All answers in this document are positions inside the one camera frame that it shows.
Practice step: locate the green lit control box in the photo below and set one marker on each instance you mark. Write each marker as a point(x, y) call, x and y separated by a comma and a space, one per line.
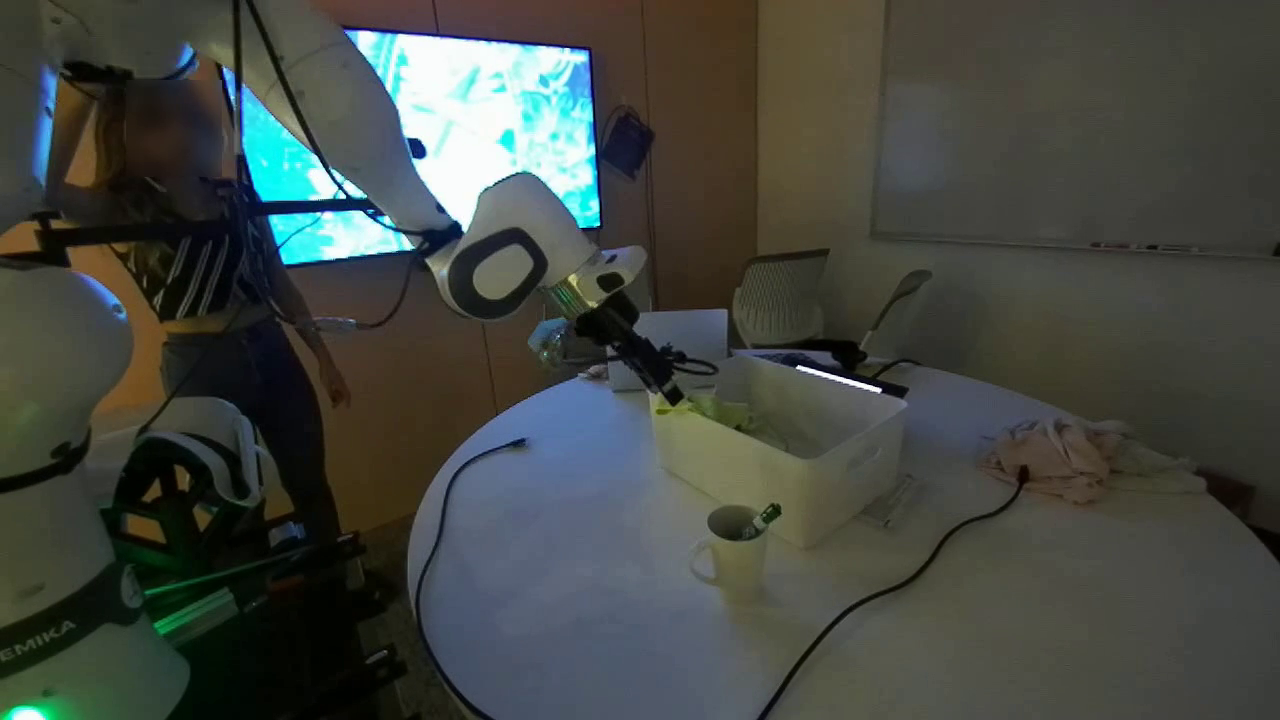
point(186, 614)

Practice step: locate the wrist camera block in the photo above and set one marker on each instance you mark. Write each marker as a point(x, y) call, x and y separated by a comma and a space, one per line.
point(552, 336)

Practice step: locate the white plastic box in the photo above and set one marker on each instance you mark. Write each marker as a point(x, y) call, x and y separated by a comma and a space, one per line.
point(801, 466)

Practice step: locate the dark wall-mounted device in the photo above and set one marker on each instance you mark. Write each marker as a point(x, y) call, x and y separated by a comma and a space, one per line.
point(631, 140)

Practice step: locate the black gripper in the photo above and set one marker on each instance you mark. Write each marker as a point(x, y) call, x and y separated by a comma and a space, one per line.
point(603, 316)

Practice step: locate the silver laptop with logo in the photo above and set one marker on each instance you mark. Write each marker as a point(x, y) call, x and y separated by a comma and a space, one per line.
point(693, 332)

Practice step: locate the pink crumpled cloth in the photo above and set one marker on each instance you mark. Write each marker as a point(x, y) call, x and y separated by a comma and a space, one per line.
point(1053, 461)

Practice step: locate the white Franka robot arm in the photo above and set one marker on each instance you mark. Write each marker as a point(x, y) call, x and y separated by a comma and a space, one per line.
point(333, 107)

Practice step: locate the white mug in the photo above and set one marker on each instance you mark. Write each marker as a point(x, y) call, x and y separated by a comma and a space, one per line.
point(729, 551)

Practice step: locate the large wall monitor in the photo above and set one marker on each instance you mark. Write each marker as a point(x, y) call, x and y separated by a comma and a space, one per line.
point(533, 121)

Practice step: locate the whiteboard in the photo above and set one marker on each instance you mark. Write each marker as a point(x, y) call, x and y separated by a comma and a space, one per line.
point(1065, 121)

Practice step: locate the grey office chair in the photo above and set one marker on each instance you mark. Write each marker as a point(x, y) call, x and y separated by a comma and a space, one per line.
point(783, 301)

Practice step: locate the person in dark clothes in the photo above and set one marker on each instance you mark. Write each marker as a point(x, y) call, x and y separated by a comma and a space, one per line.
point(240, 372)

